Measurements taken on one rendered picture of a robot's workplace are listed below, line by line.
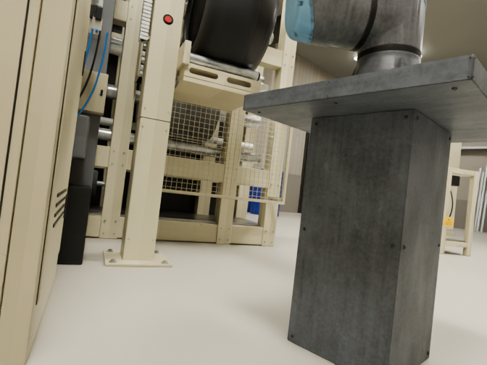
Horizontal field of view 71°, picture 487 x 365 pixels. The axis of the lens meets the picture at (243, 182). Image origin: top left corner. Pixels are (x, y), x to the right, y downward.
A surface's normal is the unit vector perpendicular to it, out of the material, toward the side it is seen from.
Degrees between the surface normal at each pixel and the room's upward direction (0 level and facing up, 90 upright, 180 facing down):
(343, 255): 90
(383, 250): 90
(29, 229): 90
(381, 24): 123
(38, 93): 90
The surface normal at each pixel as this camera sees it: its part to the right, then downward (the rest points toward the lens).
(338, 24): 0.04, 0.70
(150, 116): 0.40, 0.02
